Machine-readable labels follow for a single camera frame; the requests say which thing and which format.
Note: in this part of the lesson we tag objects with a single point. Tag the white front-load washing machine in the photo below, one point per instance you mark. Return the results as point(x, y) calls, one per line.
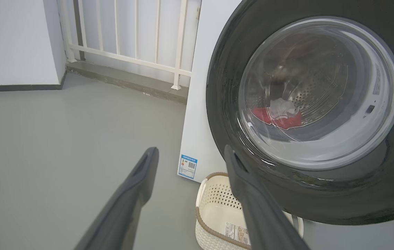
point(200, 104)

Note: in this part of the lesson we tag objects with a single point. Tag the plain red garment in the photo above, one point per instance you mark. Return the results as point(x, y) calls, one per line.
point(262, 114)

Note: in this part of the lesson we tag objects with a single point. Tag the cream perforated laundry basket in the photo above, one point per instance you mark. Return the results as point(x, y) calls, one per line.
point(214, 205)

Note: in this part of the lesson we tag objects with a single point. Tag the white metal railing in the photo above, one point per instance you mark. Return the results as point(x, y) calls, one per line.
point(179, 52)

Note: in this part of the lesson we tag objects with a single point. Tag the dark round washing machine door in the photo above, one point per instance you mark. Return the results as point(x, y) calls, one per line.
point(228, 86)

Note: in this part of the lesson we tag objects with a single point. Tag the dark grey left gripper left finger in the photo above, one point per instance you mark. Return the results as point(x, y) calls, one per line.
point(127, 208)

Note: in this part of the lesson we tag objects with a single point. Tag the blue energy label sticker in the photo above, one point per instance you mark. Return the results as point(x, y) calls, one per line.
point(187, 166)

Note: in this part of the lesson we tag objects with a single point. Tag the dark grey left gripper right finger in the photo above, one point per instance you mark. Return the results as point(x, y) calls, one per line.
point(259, 215)

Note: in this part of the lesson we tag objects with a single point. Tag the stainless steel washer drum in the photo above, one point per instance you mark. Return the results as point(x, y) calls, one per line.
point(315, 86)

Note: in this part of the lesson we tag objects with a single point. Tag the paper label in basket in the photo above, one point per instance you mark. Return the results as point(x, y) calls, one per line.
point(235, 233)

